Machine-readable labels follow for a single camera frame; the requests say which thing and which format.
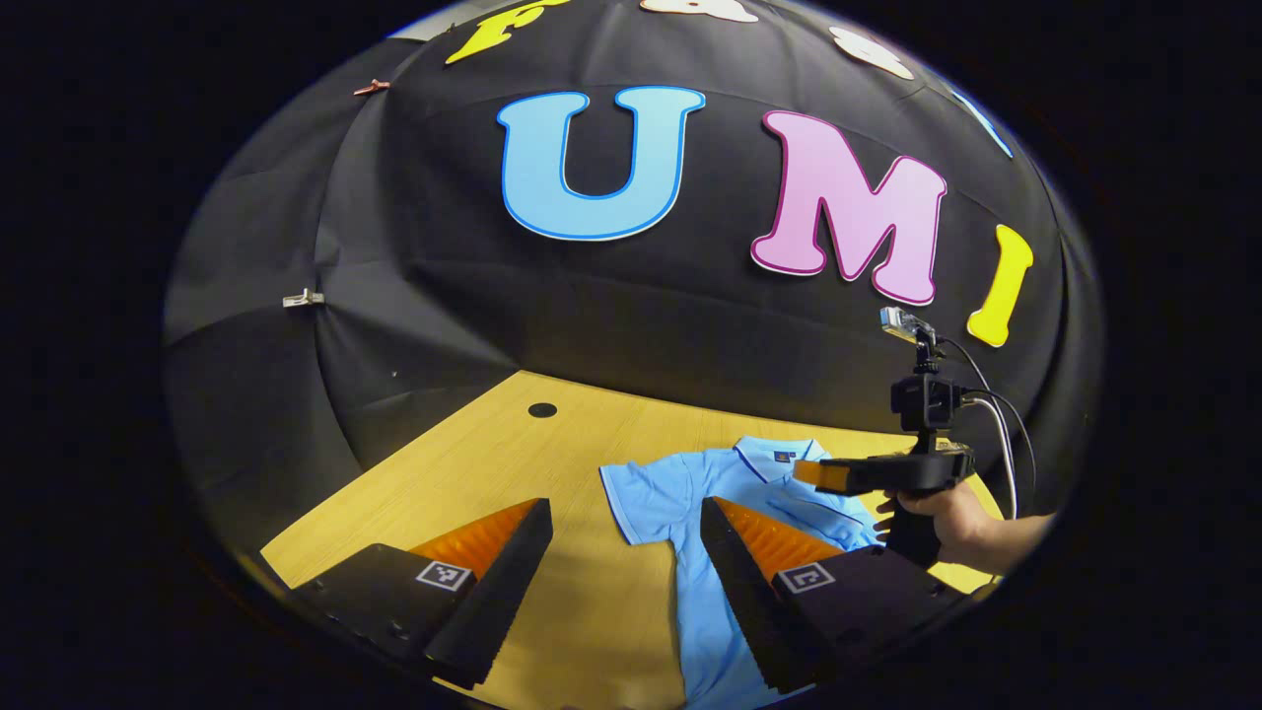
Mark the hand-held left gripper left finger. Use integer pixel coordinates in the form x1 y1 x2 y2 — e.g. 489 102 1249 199
286 498 555 691

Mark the black backdrop cloth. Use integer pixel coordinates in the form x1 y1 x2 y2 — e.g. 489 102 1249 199
163 0 1100 553

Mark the light blue T-shirt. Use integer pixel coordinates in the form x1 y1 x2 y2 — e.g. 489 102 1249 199
599 436 890 710

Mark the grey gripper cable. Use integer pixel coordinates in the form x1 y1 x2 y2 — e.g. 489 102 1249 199
961 392 1019 521

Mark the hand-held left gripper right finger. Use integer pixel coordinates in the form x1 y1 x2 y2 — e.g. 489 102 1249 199
700 496 975 695

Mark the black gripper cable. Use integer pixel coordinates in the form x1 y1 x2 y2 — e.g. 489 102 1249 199
935 335 1038 519

